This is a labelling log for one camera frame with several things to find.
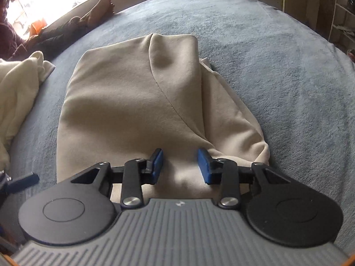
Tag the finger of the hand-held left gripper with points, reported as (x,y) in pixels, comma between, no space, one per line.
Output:
(25,180)

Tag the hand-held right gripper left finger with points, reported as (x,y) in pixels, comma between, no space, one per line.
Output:
(158,163)

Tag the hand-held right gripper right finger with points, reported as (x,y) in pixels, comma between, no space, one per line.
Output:
(203,166)

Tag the beige zip jacket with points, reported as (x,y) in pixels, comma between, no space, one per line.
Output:
(124,102)

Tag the cream fleece garment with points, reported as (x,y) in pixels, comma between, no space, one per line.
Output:
(19,94)

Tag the bed with blue blanket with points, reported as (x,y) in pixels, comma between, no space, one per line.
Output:
(277,74)

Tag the orange bag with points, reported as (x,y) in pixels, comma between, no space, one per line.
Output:
(37,26)

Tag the metal shoe rack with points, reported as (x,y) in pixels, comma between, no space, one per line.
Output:
(342,30)

